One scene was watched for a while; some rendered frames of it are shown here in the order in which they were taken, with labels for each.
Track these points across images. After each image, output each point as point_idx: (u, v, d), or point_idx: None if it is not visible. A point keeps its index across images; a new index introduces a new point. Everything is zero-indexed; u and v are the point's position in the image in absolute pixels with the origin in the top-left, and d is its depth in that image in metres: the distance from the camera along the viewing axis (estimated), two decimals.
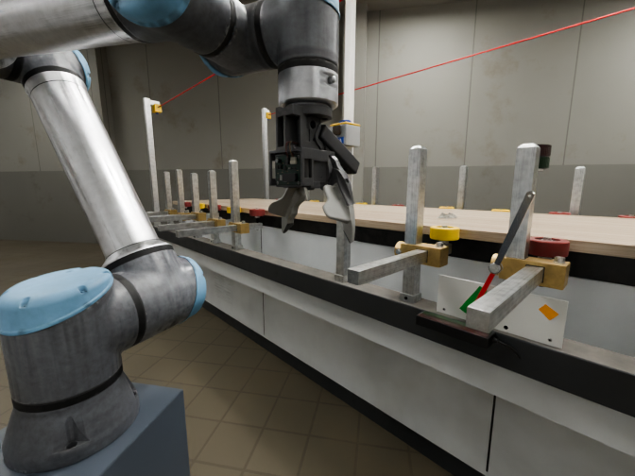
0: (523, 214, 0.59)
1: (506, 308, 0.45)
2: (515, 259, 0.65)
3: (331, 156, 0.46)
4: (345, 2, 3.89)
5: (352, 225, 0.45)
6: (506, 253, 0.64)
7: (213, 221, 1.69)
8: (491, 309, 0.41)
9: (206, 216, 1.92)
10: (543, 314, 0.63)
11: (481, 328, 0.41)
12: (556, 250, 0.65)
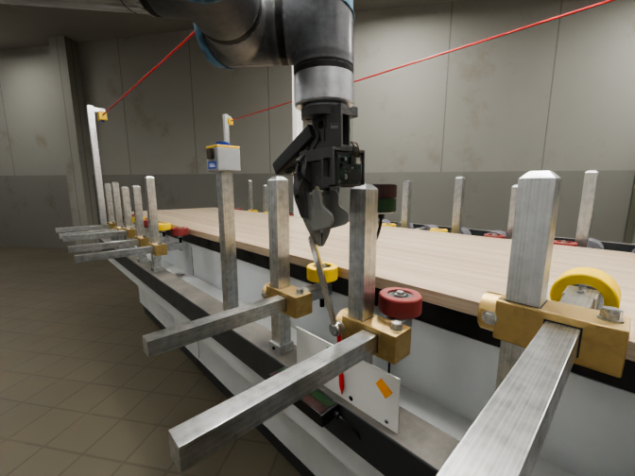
0: (317, 262, 0.52)
1: (246, 421, 0.34)
2: (353, 320, 0.55)
3: None
4: None
5: (328, 232, 0.52)
6: (332, 309, 0.55)
7: (137, 239, 1.58)
8: (191, 438, 0.30)
9: None
10: (380, 389, 0.52)
11: (177, 464, 0.30)
12: (401, 311, 0.54)
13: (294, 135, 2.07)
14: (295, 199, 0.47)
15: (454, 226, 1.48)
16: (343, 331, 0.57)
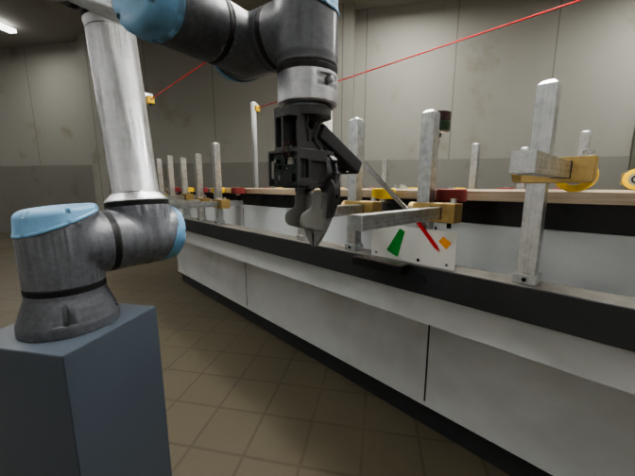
0: (375, 174, 0.85)
1: (385, 220, 0.61)
2: (422, 203, 0.82)
3: (330, 156, 0.46)
4: None
5: (322, 235, 0.49)
6: (399, 197, 0.84)
7: (198, 199, 1.85)
8: (366, 214, 0.57)
9: (194, 197, 2.08)
10: (441, 245, 0.79)
11: (358, 228, 0.57)
12: (454, 195, 0.81)
13: None
14: None
15: (470, 185, 1.75)
16: None
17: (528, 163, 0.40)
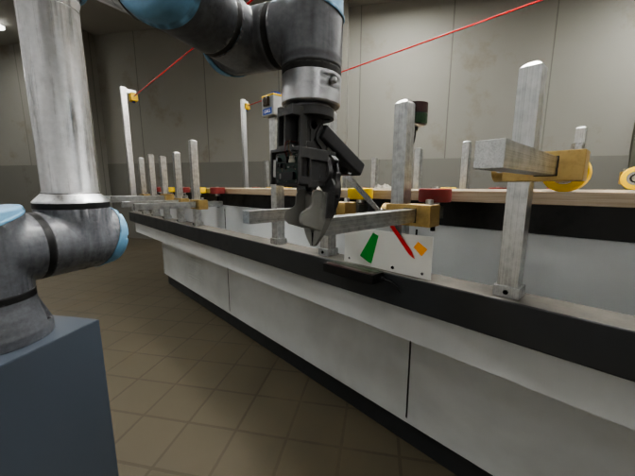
0: None
1: (353, 223, 0.55)
2: (396, 204, 0.73)
3: (332, 156, 0.47)
4: None
5: (321, 235, 0.49)
6: (370, 198, 0.75)
7: (177, 199, 1.77)
8: None
9: (175, 197, 2.00)
10: (417, 250, 0.71)
11: None
12: (437, 195, 0.75)
13: None
14: None
15: (461, 185, 1.67)
16: None
17: (496, 156, 0.32)
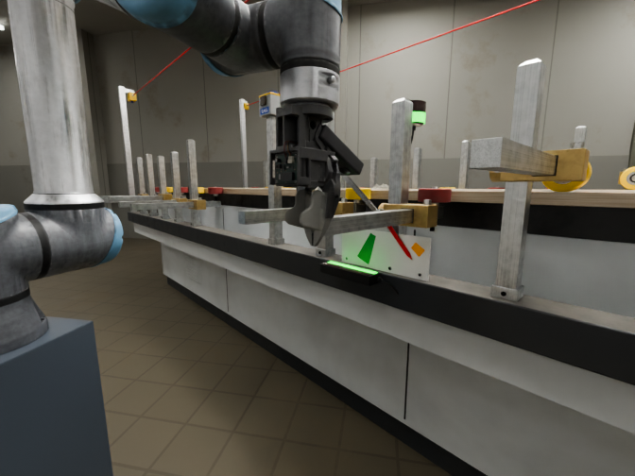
0: None
1: (353, 223, 0.55)
2: (393, 204, 0.72)
3: (331, 156, 0.46)
4: None
5: (321, 235, 0.49)
6: (368, 198, 0.75)
7: (175, 199, 1.76)
8: None
9: (173, 197, 1.99)
10: (414, 251, 0.70)
11: None
12: (437, 195, 0.75)
13: None
14: None
15: (460, 185, 1.66)
16: None
17: (492, 155, 0.31)
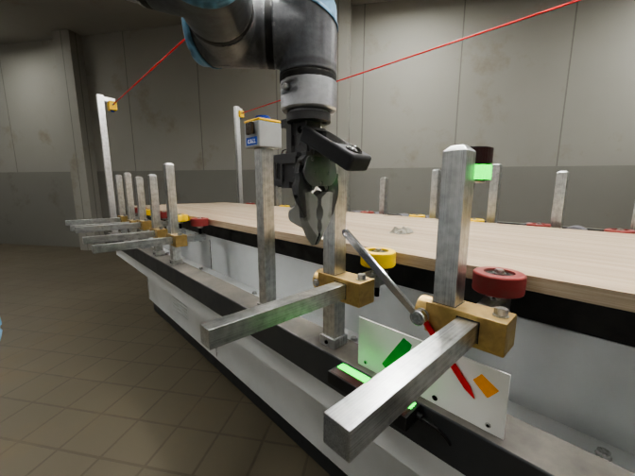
0: (362, 249, 0.51)
1: (399, 403, 0.29)
2: (443, 307, 0.47)
3: (300, 156, 0.47)
4: None
5: (305, 234, 0.50)
6: (402, 293, 0.49)
7: (153, 230, 1.50)
8: (357, 421, 0.25)
9: None
10: (479, 387, 0.44)
11: (340, 451, 0.25)
12: (506, 289, 0.49)
13: None
14: (336, 197, 0.53)
15: (489, 215, 1.41)
16: (428, 316, 0.49)
17: None
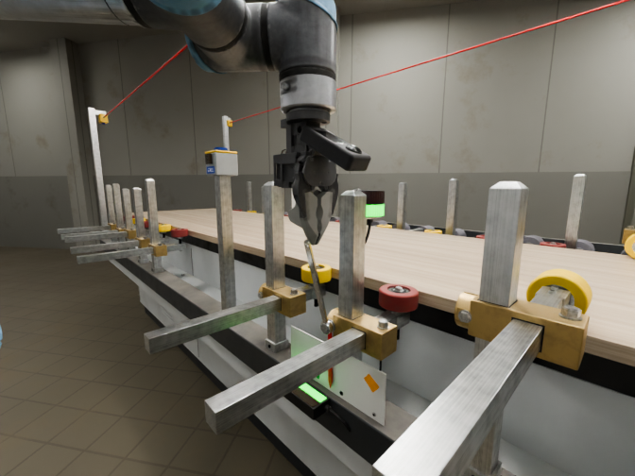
0: (312, 264, 0.55)
1: (267, 395, 0.40)
2: (343, 319, 0.58)
3: (300, 156, 0.47)
4: None
5: (305, 234, 0.50)
6: (324, 309, 0.58)
7: (137, 241, 1.61)
8: (224, 406, 0.36)
9: None
10: (368, 384, 0.55)
11: (213, 427, 0.36)
12: (399, 304, 0.60)
13: None
14: (336, 197, 0.53)
15: (448, 227, 1.52)
16: (334, 330, 0.60)
17: None
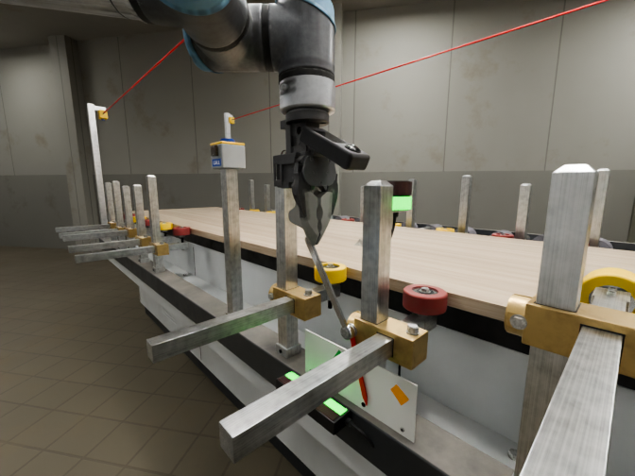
0: (317, 262, 0.52)
1: (291, 413, 0.35)
2: (367, 323, 0.52)
3: (300, 157, 0.47)
4: None
5: (305, 234, 0.50)
6: (340, 310, 0.53)
7: (138, 239, 1.56)
8: (243, 429, 0.31)
9: None
10: (395, 396, 0.50)
11: (229, 454, 0.31)
12: (427, 307, 0.54)
13: None
14: (336, 197, 0.53)
15: (460, 225, 1.46)
16: (356, 333, 0.54)
17: None
